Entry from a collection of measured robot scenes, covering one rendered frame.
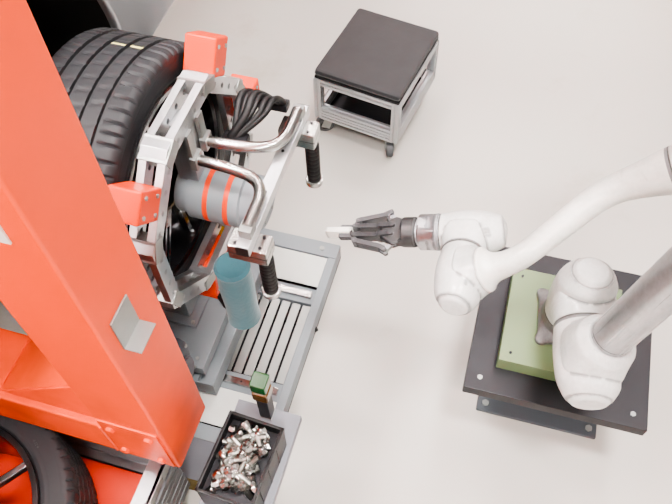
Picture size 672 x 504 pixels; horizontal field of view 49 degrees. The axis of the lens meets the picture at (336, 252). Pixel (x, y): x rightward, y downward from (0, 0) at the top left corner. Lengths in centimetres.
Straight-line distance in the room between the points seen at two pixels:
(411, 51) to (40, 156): 206
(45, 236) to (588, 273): 138
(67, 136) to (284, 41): 249
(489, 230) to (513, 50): 182
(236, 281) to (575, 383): 85
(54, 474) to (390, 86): 169
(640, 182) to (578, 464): 108
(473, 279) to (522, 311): 61
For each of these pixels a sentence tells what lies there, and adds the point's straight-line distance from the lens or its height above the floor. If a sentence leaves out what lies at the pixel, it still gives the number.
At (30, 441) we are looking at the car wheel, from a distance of 199.
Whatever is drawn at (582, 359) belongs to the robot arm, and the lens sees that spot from 187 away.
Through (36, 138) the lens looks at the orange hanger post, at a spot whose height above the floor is 158.
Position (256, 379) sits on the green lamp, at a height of 66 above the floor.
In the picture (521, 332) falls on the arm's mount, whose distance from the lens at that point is 217.
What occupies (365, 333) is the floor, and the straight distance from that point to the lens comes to 251.
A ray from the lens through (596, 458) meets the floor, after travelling 246.
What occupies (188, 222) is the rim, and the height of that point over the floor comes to 65.
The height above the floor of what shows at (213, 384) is 17.
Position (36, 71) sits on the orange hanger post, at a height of 164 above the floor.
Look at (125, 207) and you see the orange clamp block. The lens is 148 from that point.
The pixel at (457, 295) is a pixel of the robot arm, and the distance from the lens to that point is 160.
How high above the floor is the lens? 223
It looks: 57 degrees down
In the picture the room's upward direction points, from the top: 2 degrees counter-clockwise
